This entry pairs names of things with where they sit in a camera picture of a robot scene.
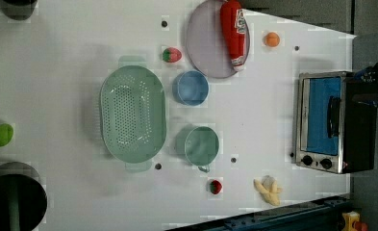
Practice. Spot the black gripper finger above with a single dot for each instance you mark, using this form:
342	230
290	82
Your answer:
369	99

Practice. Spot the blue oven door with handle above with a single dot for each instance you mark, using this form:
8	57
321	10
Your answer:
317	93

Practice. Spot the black silver toaster oven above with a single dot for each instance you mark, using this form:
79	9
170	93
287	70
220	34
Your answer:
354	123

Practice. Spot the orange toy fruit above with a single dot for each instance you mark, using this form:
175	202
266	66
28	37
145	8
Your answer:
272	39

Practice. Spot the yellow toy object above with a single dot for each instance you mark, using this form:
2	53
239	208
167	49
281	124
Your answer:
352	222

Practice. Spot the yellow toy banana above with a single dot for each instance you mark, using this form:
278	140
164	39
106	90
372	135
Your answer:
269	190

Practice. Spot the red ketchup bottle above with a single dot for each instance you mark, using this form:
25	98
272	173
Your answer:
234	30

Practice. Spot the grey round plate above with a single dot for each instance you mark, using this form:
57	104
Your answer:
205	43

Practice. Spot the red toy strawberry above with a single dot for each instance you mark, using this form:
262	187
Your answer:
215	187

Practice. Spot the blue plastic cup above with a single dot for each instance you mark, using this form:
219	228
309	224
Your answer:
190	88

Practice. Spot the pink toy strawberry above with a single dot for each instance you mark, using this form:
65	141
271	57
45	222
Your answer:
171	55

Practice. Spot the green plastic colander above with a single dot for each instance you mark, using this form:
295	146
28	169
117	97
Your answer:
133	114

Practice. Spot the green toy lime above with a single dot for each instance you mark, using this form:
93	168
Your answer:
6	134

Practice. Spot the blue metal frame rail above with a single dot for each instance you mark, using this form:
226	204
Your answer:
317	215

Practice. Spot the green plastic cup with handle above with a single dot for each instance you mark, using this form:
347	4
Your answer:
199	145

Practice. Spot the black cylindrical post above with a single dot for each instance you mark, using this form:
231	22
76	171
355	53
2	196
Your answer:
18	9

